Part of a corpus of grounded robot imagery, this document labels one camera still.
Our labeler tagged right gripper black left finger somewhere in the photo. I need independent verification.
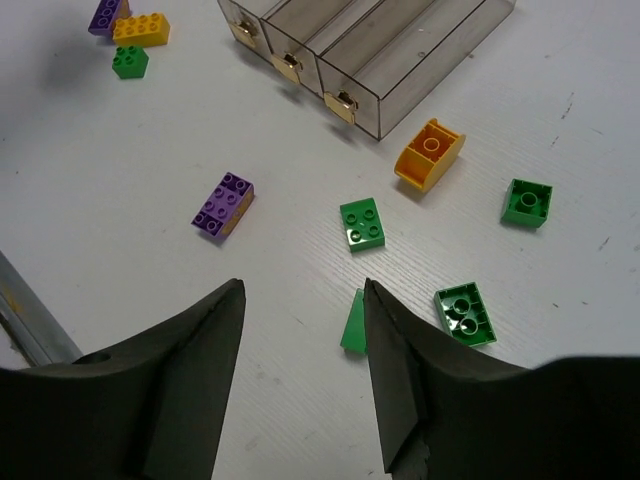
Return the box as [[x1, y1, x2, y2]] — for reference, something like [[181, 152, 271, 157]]
[[1, 279, 246, 479]]

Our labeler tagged purple long lego brick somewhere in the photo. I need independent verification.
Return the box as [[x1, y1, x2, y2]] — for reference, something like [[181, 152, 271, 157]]
[[191, 172, 255, 244]]

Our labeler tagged purple small lego brick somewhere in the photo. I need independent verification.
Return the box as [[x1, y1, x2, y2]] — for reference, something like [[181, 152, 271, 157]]
[[88, 0, 131, 38]]

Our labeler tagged orange curved lego brick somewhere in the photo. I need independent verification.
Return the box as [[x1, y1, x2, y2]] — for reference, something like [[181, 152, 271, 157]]
[[394, 118, 466, 193]]

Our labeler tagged aluminium front rail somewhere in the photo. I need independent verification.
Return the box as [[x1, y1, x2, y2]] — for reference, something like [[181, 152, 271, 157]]
[[1, 253, 82, 366]]

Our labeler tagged yellow long lego brick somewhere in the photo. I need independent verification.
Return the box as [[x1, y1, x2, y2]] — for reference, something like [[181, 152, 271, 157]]
[[112, 12, 171, 48]]

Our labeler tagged green lego centre two-by-two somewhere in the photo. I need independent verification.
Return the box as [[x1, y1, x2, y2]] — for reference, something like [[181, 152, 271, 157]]
[[340, 198, 385, 253]]

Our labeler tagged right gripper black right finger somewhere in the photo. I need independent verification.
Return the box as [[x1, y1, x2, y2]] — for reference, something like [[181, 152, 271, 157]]
[[364, 280, 639, 479]]

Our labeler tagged green curved lego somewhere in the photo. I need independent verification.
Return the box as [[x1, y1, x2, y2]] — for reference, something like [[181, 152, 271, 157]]
[[340, 289, 367, 355]]

